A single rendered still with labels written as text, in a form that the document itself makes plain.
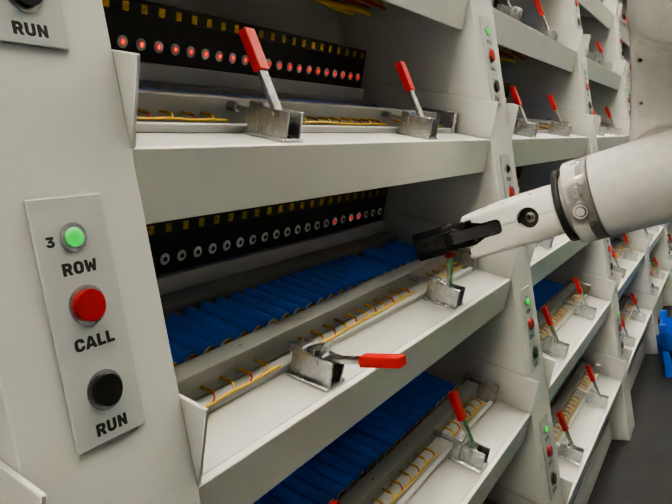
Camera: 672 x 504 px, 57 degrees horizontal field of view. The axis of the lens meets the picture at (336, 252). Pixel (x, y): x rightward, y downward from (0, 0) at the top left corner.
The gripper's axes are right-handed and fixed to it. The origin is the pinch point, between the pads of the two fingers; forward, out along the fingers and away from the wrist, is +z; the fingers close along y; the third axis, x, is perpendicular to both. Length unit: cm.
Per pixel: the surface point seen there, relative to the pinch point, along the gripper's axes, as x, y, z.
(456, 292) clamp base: -6.1, -1.0, -1.2
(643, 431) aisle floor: -62, 94, 4
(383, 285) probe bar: -2.8, -7.3, 4.0
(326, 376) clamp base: -6.8, -27.7, -0.7
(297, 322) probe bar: -2.7, -23.5, 3.9
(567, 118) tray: 17, 88, -1
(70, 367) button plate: 0.6, -48.9, -2.7
